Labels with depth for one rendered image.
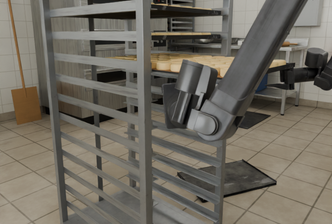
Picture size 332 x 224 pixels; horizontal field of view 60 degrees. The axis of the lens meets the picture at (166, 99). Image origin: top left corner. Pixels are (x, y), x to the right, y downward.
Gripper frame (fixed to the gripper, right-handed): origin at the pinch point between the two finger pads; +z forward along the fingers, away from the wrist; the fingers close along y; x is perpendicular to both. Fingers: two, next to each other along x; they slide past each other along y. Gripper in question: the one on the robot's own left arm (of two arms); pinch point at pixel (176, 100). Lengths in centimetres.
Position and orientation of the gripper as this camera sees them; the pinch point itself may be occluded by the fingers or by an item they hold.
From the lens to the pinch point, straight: 73.1
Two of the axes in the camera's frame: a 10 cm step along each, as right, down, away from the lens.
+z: -0.4, -1.3, 9.9
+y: 1.0, 9.9, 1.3
